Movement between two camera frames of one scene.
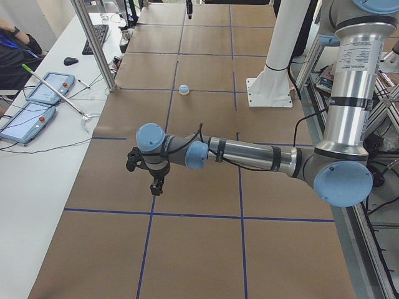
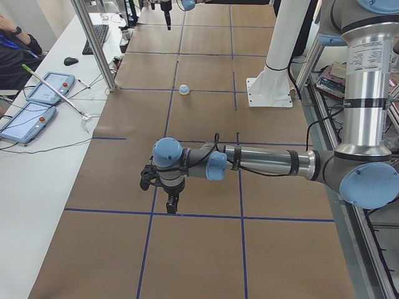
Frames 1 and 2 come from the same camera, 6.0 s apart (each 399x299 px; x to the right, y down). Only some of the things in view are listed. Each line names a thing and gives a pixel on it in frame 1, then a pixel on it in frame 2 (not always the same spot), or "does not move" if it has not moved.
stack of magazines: (325, 78) does not move
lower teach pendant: (28, 121) does not move
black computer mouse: (70, 60) does not move
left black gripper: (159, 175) to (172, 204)
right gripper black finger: (189, 9) to (168, 18)
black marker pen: (84, 83) does not move
